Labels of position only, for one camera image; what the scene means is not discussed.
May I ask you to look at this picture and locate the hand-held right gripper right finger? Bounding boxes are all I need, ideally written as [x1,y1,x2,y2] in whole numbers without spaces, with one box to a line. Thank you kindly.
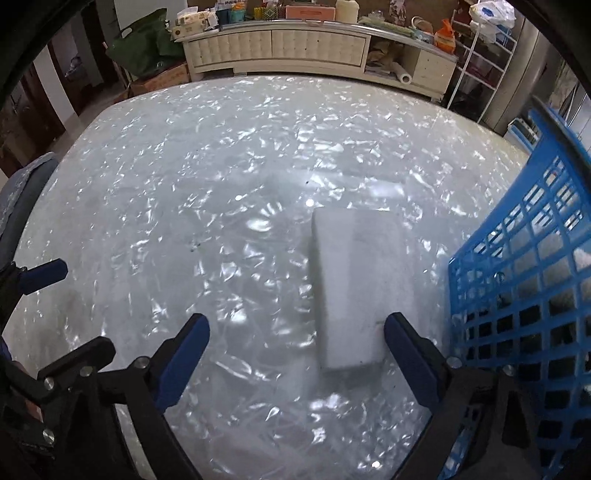
[385,312,546,480]

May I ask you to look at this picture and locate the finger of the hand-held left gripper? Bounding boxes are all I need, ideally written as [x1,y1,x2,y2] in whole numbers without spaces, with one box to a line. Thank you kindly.
[28,336,116,393]
[13,258,69,296]

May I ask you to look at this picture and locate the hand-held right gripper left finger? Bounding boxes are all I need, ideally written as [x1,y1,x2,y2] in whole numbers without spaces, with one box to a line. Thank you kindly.
[60,313,211,480]

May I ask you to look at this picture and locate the blue plastic laundry basket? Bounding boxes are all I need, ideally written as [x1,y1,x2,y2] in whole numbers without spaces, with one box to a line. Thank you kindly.
[436,96,591,480]

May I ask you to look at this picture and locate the white foam block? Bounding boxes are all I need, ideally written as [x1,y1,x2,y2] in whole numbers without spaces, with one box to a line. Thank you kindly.
[310,207,428,373]

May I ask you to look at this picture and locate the grey blue chair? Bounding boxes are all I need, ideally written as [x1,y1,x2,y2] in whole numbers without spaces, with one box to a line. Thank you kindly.
[0,152,60,268]

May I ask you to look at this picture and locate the cardboard box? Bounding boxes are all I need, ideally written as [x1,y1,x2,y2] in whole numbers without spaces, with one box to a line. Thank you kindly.
[129,62,191,97]

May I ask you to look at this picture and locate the green bag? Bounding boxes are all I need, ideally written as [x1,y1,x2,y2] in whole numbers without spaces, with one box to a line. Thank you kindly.
[106,9,172,79]

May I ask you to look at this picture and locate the blue and white storage box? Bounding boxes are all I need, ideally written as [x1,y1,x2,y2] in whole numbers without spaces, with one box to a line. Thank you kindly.
[505,115,541,151]

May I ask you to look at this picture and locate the tissue pack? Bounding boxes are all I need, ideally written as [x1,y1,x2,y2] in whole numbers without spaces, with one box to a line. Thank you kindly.
[172,10,219,38]

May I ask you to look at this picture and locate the silver standing air conditioner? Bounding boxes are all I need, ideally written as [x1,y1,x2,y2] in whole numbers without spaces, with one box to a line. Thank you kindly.
[480,21,561,134]

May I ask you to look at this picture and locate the orange bag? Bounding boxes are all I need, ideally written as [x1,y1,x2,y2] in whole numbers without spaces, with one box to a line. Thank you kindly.
[434,18,458,51]

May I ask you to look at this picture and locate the cream tufted media cabinet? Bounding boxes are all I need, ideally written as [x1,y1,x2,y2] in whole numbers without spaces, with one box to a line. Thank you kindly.
[181,19,459,103]

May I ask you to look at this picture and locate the cream jar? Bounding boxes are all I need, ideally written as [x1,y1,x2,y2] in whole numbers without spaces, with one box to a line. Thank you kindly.
[335,0,361,23]

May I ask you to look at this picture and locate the white plastic bag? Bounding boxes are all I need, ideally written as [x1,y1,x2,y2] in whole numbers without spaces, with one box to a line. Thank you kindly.
[469,0,517,31]

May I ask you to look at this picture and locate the pink box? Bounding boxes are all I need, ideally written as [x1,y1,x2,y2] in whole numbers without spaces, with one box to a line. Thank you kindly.
[285,4,329,20]

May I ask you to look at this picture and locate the white wire rack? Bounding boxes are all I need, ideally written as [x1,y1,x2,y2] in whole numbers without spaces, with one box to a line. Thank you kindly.
[445,7,518,125]

